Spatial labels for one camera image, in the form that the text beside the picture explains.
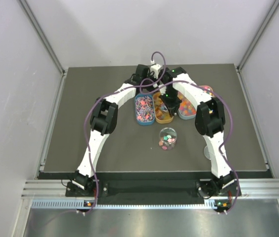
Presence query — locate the orange candy tray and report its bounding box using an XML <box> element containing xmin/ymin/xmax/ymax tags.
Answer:
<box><xmin>153</xmin><ymin>92</ymin><xmax>174</xmax><ymax>124</ymax></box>

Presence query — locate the aluminium front frame rail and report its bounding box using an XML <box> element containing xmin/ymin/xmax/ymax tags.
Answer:
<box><xmin>21</xmin><ymin>178</ymin><xmax>279</xmax><ymax>199</ymax></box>

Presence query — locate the light blue candy tray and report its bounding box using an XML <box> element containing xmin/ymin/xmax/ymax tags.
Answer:
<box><xmin>178</xmin><ymin>93</ymin><xmax>196</xmax><ymax>120</ymax></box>

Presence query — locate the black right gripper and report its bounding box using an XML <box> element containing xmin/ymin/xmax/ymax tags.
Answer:
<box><xmin>158</xmin><ymin>87</ymin><xmax>181</xmax><ymax>117</ymax></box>

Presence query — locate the grey slotted cable duct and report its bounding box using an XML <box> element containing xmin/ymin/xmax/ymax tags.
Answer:
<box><xmin>31</xmin><ymin>197</ymin><xmax>231</xmax><ymax>210</ymax></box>

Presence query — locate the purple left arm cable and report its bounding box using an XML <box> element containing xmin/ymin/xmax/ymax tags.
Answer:
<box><xmin>76</xmin><ymin>51</ymin><xmax>167</xmax><ymax>215</ymax></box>

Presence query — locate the aluminium left frame post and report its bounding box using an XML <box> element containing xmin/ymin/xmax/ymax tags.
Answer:
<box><xmin>17</xmin><ymin>0</ymin><xmax>66</xmax><ymax>75</ymax></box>

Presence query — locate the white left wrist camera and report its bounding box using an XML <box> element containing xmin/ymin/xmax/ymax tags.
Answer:
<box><xmin>149</xmin><ymin>59</ymin><xmax>162</xmax><ymax>79</ymax></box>

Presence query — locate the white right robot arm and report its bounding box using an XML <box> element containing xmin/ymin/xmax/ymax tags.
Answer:
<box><xmin>159</xmin><ymin>67</ymin><xmax>235</xmax><ymax>196</ymax></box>

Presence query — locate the aluminium frame post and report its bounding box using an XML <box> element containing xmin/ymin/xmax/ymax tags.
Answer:
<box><xmin>238</xmin><ymin>0</ymin><xmax>279</xmax><ymax>71</ymax></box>
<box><xmin>17</xmin><ymin>0</ymin><xmax>66</xmax><ymax>75</ymax></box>

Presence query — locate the pink candy tray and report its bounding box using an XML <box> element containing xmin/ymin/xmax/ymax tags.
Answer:
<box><xmin>200</xmin><ymin>85</ymin><xmax>215</xmax><ymax>97</ymax></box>

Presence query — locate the aluminium right frame post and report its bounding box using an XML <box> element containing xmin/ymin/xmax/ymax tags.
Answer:
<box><xmin>238</xmin><ymin>0</ymin><xmax>279</xmax><ymax>71</ymax></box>

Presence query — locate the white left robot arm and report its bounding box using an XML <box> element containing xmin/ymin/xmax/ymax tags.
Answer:
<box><xmin>72</xmin><ymin>60</ymin><xmax>162</xmax><ymax>196</ymax></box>

